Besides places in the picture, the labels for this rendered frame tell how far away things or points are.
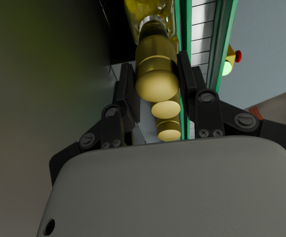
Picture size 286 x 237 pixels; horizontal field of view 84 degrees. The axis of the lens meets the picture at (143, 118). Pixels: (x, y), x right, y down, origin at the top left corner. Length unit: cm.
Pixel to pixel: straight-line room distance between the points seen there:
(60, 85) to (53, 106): 3
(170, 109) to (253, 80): 94
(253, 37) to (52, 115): 85
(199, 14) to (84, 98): 31
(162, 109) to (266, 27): 78
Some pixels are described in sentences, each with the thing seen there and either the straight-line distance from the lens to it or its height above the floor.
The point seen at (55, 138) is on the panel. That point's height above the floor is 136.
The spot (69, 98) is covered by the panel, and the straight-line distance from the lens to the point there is 23.
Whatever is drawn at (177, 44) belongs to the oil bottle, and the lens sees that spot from 23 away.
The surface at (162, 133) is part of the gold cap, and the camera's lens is 22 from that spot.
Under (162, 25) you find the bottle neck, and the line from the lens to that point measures 18.
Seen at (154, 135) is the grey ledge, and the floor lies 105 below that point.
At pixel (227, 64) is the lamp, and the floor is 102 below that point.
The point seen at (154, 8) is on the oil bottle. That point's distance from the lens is 20.
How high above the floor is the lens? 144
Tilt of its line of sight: 36 degrees down
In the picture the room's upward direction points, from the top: 180 degrees counter-clockwise
